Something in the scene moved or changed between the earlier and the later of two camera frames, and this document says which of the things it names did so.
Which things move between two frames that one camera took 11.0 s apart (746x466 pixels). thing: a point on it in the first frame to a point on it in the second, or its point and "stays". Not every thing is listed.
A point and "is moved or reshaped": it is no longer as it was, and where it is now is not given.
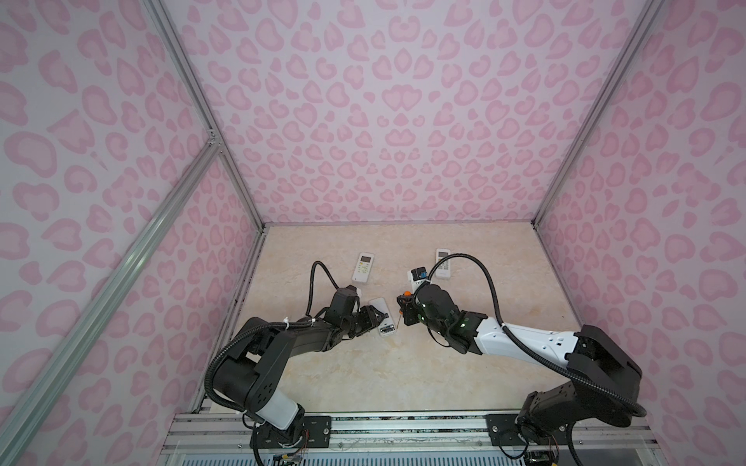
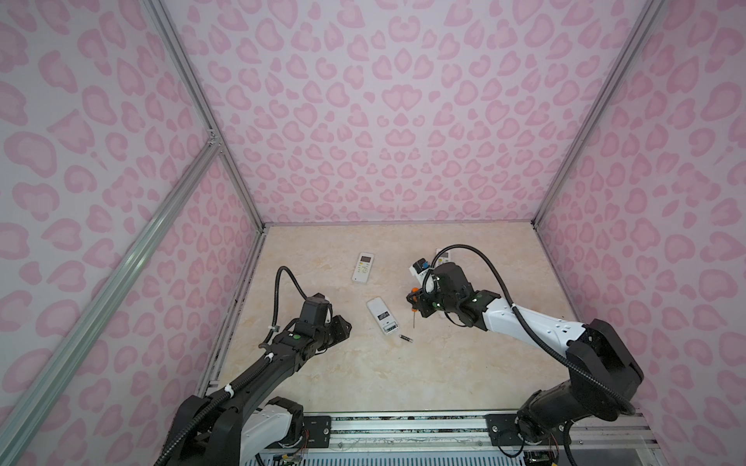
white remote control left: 362,267 stays
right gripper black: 408,307 to 422,304
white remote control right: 444,270 stays
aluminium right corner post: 643,23 stays
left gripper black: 370,317 to 342,330
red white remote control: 387,326 stays
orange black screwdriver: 405,293 is moved or reshaped
